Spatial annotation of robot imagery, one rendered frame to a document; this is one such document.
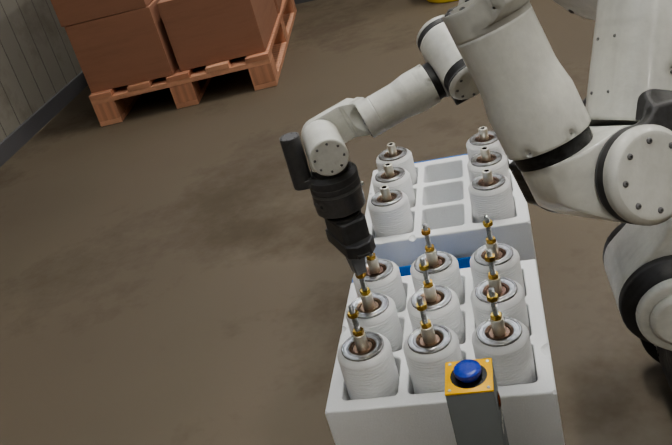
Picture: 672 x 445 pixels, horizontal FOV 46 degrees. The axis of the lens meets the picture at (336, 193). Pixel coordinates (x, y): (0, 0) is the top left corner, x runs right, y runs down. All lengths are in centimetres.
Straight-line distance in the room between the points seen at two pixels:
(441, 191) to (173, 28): 198
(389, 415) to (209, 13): 256
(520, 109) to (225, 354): 141
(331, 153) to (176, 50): 250
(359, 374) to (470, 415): 25
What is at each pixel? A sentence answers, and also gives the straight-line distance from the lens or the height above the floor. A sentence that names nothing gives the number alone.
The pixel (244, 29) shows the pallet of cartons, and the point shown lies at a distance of 364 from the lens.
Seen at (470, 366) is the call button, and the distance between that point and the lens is 118.
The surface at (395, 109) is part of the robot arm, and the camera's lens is 129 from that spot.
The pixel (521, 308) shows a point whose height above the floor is 23.
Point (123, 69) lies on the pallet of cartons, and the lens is 379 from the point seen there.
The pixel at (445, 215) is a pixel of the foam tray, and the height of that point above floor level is 15.
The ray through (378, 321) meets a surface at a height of 24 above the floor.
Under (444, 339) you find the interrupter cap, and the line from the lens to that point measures 136.
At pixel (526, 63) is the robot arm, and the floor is 89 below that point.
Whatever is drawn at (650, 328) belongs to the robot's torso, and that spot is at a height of 39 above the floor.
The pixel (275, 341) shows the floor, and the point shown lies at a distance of 192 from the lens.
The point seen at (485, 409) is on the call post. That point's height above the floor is 28.
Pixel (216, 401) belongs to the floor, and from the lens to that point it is 181.
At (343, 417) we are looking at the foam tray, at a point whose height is 17.
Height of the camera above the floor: 110
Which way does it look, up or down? 26 degrees down
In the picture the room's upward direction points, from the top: 16 degrees counter-clockwise
